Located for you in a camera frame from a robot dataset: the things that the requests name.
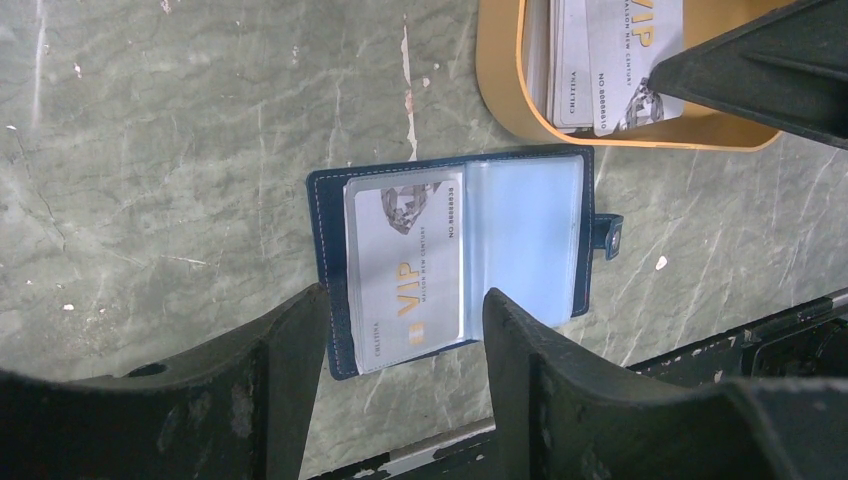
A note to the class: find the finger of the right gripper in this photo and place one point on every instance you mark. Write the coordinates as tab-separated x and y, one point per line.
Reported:
780	64

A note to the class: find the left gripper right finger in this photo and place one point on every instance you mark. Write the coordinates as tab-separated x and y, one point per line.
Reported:
629	411

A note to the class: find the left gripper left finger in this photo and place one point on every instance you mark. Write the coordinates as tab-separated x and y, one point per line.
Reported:
235	407

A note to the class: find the blue leather card holder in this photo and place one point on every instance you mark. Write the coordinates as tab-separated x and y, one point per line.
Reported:
530	229

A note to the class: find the stack of grey VIP cards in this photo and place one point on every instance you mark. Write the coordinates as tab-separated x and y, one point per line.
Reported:
586	64

